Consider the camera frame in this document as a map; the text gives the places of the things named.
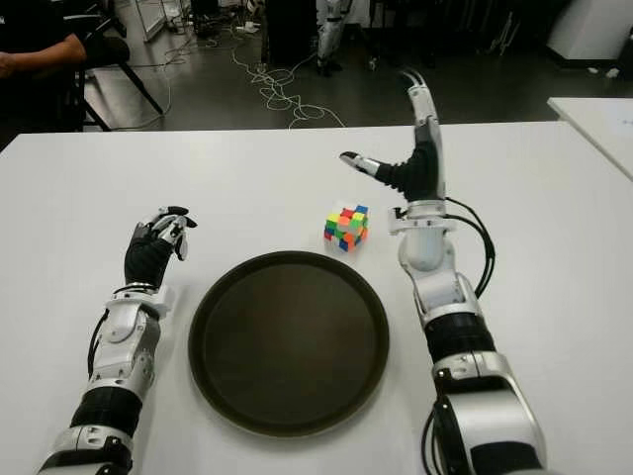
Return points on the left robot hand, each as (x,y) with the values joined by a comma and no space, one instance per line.
(146,257)

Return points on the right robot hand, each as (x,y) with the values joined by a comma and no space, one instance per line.
(420,173)

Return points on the multicoloured Rubik's cube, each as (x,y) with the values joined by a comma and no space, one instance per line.
(346,230)

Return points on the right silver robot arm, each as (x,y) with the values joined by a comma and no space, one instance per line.
(445,297)

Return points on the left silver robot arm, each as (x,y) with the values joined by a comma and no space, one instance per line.
(123,336)

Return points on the person's bare forearm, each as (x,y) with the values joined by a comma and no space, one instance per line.
(49,52)

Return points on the dark brown round plate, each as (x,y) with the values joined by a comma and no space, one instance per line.
(289,346)

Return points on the silver humanoid robot legs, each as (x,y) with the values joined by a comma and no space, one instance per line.
(329,34)

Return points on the grey folded metal stand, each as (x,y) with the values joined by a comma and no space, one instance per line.
(504,29)

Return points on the black tall cabinet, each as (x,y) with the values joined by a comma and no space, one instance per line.
(289,29)

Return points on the black metal chair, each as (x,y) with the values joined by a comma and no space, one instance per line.
(106,49)

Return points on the white cabinet with dark base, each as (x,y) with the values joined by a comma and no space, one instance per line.
(588,29)

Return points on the white power strip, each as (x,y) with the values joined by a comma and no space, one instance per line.
(247,26)

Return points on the white framed panel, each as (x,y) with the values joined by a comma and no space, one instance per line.
(153,15)

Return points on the person's black clothed body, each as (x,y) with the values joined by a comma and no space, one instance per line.
(29,15)

